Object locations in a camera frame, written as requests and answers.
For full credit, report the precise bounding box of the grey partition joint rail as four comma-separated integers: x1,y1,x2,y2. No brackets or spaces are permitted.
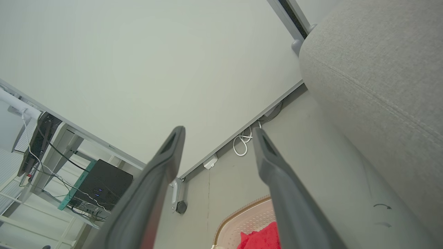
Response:
266,0,312,41

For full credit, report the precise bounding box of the thin black desk cable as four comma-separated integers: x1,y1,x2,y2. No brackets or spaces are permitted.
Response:
36,112,91,173

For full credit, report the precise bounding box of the thin white desk cable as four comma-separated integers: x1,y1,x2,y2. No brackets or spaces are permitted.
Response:
21,110,108,212

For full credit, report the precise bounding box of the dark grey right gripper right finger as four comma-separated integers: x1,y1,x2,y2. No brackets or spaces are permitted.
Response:
252,127,347,249

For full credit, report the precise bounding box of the white wall socket box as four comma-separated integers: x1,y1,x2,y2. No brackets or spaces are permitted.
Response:
203,154,218,170

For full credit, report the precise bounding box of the grey power strip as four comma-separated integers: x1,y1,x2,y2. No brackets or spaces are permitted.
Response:
67,199,108,221

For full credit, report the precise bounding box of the white tube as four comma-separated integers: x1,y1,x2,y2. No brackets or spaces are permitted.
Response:
0,88,43,120

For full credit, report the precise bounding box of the teal perforated bar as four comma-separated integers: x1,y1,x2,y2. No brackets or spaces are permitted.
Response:
58,160,97,211

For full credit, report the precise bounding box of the coiled white cable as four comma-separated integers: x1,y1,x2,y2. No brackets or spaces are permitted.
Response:
233,121,262,157

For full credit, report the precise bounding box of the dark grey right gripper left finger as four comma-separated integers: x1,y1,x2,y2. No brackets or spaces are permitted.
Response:
83,126,186,249

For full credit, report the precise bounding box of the black computer case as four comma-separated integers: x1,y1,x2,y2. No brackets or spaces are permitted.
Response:
71,159,134,211

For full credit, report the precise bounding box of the white desk frame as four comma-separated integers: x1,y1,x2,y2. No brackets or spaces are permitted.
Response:
0,121,121,249

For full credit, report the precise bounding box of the grey fabric sofa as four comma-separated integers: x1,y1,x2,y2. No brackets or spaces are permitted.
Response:
299,0,443,243

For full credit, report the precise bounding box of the black monitor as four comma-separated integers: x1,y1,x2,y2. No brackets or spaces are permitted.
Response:
17,111,63,177

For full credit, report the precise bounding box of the pale laundry basket tan rim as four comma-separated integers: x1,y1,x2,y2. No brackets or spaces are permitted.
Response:
212,195,277,249

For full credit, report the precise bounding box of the plain red garment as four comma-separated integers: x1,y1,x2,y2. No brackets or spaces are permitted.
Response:
237,221,281,249

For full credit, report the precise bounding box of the white partition foot bracket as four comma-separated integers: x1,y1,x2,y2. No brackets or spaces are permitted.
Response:
170,178,186,212

